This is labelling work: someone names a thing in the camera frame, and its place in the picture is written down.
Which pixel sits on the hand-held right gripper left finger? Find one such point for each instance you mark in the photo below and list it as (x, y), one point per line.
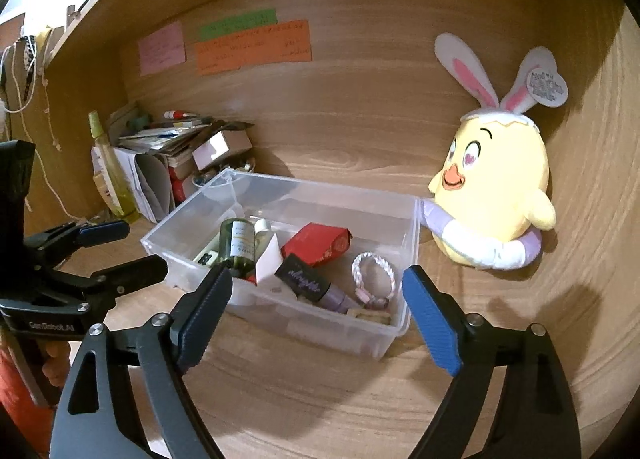
(200, 319)

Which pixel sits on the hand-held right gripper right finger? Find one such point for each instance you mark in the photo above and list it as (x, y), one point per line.
(435, 324)

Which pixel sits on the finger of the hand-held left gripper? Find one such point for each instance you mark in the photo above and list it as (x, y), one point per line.
(102, 231)
(135, 274)

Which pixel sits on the white mahjong tile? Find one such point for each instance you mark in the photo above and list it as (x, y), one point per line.
(205, 258)

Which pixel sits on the dark green spray bottle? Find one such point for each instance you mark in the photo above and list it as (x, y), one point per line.
(237, 244)

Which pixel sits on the light green cosmetic tube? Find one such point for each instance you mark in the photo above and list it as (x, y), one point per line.
(270, 259)

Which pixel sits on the clear plastic storage bin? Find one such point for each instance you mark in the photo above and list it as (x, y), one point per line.
(300, 319)

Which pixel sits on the purple lip gloss tube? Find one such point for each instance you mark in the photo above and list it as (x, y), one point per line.
(315, 289)

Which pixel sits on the red gift box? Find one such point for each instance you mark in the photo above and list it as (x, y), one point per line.
(315, 241)

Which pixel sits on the person's left hand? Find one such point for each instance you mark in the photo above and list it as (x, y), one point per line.
(55, 361)

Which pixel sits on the yellow-green spray bottle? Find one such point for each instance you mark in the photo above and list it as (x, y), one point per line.
(117, 184)

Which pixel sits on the stack of white paper leaflets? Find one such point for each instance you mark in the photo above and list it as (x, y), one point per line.
(150, 179)

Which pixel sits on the red carton box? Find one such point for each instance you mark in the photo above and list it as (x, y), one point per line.
(179, 193)
(177, 173)

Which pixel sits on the pile of books and papers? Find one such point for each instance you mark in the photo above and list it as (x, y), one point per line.
(170, 139)

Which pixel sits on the red white glue tube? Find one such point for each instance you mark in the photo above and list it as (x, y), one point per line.
(180, 114)

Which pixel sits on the pink white small box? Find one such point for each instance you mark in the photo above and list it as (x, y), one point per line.
(222, 149)

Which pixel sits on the yellow chick plush toy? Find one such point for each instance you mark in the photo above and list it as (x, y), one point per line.
(495, 179)

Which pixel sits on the pink paper note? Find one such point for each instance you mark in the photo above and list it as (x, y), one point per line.
(162, 49)

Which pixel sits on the orange paper note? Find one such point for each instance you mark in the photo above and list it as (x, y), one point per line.
(250, 51)

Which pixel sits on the green paper note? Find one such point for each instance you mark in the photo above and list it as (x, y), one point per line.
(237, 23)

